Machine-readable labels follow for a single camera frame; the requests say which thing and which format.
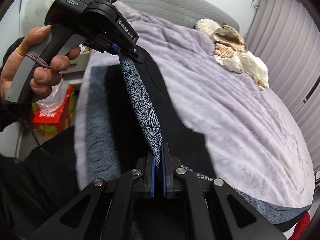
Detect black pants with patterned waistband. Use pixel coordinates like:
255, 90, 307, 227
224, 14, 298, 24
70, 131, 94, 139
87, 51, 310, 231

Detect person's left hand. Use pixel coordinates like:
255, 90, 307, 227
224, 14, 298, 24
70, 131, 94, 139
0, 24, 82, 104

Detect grey quilted headboard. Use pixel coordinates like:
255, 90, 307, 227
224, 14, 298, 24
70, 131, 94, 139
120, 0, 240, 31

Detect lilac plush bed blanket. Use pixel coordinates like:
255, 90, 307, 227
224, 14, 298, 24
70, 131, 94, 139
74, 2, 315, 208

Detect red printed bag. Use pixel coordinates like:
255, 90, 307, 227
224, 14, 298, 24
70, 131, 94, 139
31, 85, 76, 138

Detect round cream pillow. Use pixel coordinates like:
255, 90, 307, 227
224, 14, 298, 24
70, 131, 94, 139
195, 18, 221, 37

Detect pile of beige striped clothes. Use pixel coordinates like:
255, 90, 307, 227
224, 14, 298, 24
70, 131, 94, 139
211, 24, 269, 91

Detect red knitted sweater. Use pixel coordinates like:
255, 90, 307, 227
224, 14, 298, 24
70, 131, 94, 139
289, 212, 311, 240

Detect pale pink curtains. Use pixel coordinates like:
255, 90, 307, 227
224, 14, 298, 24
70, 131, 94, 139
246, 0, 319, 171

